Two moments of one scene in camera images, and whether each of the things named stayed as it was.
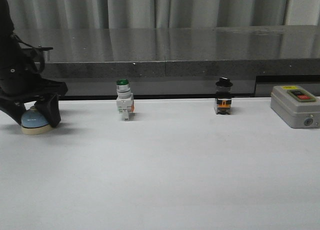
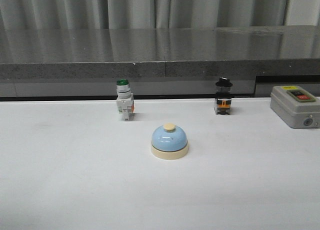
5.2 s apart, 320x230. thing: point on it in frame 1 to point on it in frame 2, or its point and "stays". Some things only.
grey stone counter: (177, 61) stays
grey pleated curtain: (38, 9) stays
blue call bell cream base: (34, 122) to (169, 142)
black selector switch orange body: (223, 96) stays
